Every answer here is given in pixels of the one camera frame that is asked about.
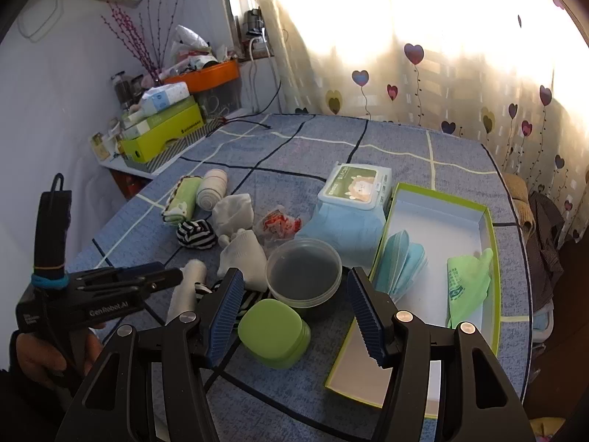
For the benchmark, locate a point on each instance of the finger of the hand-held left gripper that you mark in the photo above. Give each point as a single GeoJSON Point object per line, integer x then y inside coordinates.
{"type": "Point", "coordinates": [119, 271]}
{"type": "Point", "coordinates": [152, 281]}

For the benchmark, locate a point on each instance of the green-edged cardboard box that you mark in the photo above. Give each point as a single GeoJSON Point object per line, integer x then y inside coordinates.
{"type": "Point", "coordinates": [441, 230]}

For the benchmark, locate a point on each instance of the purple flower branches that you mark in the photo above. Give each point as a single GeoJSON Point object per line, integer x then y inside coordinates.
{"type": "Point", "coordinates": [138, 41]}

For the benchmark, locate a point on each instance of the black white striped sock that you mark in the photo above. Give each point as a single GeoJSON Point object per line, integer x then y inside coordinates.
{"type": "Point", "coordinates": [195, 235]}
{"type": "Point", "coordinates": [251, 301]}

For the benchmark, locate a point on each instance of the tan knitted cloth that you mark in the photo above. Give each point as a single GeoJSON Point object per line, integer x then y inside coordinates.
{"type": "Point", "coordinates": [517, 198]}

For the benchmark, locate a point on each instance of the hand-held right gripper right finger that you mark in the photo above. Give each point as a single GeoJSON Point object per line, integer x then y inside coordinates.
{"type": "Point", "coordinates": [363, 313]}

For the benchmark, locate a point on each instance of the white rolled cloth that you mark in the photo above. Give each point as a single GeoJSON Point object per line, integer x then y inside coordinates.
{"type": "Point", "coordinates": [184, 290]}

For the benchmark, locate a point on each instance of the stack of blue face masks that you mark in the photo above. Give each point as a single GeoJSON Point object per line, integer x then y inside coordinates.
{"type": "Point", "coordinates": [400, 262]}

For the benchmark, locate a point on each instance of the orange tray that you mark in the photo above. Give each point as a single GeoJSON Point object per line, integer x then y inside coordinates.
{"type": "Point", "coordinates": [211, 78]}

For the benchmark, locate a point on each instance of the striped cardboard box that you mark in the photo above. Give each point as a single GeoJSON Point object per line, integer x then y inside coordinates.
{"type": "Point", "coordinates": [188, 145]}

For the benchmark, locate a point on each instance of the clear red snack packet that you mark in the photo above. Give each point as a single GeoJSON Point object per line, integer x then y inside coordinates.
{"type": "Point", "coordinates": [276, 225]}

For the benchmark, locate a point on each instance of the person's left hand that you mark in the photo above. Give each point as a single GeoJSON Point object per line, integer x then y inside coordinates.
{"type": "Point", "coordinates": [37, 354]}

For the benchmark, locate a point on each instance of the glass jar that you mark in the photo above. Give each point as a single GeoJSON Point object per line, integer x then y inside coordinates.
{"type": "Point", "coordinates": [122, 90]}

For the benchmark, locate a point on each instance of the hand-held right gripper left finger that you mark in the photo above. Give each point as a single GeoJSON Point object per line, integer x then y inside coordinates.
{"type": "Point", "coordinates": [225, 313]}

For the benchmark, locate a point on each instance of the pale blue wet wipes pack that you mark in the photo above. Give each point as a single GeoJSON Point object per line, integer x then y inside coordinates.
{"type": "Point", "coordinates": [354, 186]}

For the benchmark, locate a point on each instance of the blue checked bed sheet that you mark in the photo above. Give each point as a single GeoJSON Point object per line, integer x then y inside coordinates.
{"type": "Point", "coordinates": [322, 156]}

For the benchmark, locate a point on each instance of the white side shelf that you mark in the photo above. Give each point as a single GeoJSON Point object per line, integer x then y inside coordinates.
{"type": "Point", "coordinates": [124, 168]}

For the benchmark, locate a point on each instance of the pale green flat box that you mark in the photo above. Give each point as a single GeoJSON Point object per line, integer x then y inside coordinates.
{"type": "Point", "coordinates": [156, 119]}

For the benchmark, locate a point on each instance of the green square lidded box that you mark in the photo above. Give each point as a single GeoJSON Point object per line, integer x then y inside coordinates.
{"type": "Point", "coordinates": [271, 331]}

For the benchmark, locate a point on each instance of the dark windowsill appliance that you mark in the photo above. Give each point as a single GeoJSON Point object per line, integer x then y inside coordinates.
{"type": "Point", "coordinates": [253, 20]}

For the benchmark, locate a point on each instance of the heart print curtain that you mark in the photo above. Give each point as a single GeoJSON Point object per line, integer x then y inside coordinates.
{"type": "Point", "coordinates": [414, 18]}

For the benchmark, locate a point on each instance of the green folded bag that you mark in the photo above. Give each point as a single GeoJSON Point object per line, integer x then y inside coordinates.
{"type": "Point", "coordinates": [464, 285]}

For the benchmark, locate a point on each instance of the rolled beige striped sock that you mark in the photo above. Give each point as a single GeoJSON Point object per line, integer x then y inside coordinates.
{"type": "Point", "coordinates": [211, 188]}

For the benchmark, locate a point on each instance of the green rolled towel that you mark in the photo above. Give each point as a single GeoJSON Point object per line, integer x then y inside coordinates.
{"type": "Point", "coordinates": [182, 198]}

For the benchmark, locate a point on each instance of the pale blue tissue packet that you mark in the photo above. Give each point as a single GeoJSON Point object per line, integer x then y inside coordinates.
{"type": "Point", "coordinates": [165, 96]}

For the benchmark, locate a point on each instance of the person's left forearm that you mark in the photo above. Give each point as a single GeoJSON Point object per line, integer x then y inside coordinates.
{"type": "Point", "coordinates": [27, 409]}

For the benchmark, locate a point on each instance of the grey garment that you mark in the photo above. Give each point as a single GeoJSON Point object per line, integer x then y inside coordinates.
{"type": "Point", "coordinates": [547, 239]}

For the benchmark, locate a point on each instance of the white plastic bag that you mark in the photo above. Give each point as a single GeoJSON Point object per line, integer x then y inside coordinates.
{"type": "Point", "coordinates": [188, 39]}

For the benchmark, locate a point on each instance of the lime green cardboard box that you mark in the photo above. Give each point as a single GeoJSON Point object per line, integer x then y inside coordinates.
{"type": "Point", "coordinates": [156, 142]}

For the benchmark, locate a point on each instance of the translucent storage box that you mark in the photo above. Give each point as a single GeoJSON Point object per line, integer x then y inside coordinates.
{"type": "Point", "coordinates": [225, 96]}

